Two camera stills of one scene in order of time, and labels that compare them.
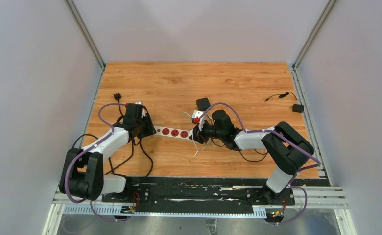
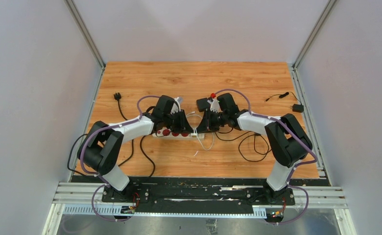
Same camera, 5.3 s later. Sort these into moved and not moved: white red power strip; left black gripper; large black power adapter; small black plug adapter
Moved: left black gripper
Not moved: large black power adapter; small black plug adapter; white red power strip
